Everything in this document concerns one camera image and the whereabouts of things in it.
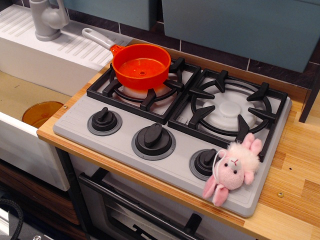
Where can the grey toy stove top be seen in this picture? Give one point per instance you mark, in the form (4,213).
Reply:
(173,169)

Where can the left black burner grate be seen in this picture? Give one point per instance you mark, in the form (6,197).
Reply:
(155,104)

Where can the black burner grate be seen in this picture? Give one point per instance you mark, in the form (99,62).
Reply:
(220,109)
(155,104)

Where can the middle black stove knob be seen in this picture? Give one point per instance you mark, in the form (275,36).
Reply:
(153,143)

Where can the black stove knob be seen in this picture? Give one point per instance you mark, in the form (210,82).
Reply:
(201,163)
(104,122)
(153,143)

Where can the left black stove knob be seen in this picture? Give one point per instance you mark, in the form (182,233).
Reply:
(104,122)

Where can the right black stove knob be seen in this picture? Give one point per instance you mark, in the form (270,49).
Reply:
(201,163)

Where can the right black burner grate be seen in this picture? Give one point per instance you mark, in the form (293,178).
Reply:
(220,109)

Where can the pink plush bunny toy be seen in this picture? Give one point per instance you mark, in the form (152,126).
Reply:
(237,166)

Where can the toy oven door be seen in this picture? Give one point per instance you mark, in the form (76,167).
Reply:
(123,224)

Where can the orange translucent plate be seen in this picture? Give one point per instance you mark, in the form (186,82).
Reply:
(39,113)

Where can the white toy sink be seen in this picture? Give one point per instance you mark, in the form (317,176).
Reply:
(34,71)

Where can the grey toy faucet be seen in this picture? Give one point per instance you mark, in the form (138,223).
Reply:
(48,21)

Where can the orange pot with grey handle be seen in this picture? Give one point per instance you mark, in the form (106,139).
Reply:
(139,66)

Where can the left teal wall cabinet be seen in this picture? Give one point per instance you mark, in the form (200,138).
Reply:
(140,14)

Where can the teal wall cabinet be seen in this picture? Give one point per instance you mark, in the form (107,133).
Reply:
(283,33)
(140,14)

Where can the black oven door handle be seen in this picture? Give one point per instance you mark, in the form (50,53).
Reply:
(96,184)

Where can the right teal wall cabinet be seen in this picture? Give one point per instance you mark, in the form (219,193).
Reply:
(283,33)

